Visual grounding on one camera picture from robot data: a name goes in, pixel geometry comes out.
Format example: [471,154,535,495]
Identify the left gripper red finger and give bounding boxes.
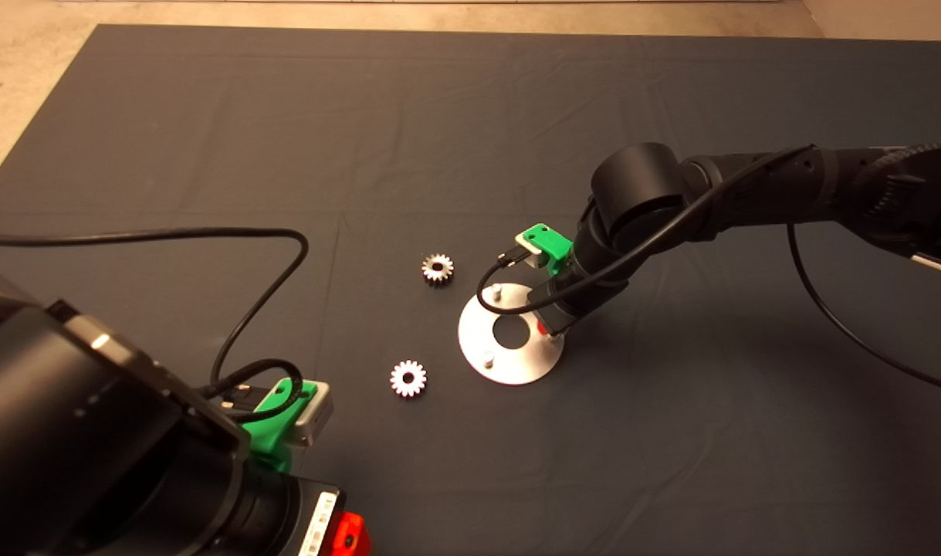
[334,512,372,556]

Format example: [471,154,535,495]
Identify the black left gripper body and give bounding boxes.
[242,470,347,556]

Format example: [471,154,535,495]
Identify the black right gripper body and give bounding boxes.
[533,259,630,337]

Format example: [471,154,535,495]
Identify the round metal carrier plate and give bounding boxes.
[458,283,565,385]

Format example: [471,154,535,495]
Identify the steel spur gear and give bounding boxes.
[421,253,455,285]
[390,360,428,398]

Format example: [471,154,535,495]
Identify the dark grey table cloth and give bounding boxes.
[0,23,941,556]

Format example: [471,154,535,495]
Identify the green right camera mount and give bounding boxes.
[516,223,574,275]

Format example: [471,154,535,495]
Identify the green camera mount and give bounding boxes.
[242,377,320,473]
[516,223,574,275]

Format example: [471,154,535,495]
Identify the black right camera cable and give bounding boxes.
[476,143,941,395]

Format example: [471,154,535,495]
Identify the black camera cable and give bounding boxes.
[0,227,310,422]
[476,143,941,395]

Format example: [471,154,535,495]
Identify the green left camera mount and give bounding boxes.
[242,377,320,473]

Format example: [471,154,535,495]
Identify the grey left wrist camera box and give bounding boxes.
[293,381,334,449]

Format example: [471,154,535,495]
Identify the black left camera cable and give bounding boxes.
[0,227,310,422]

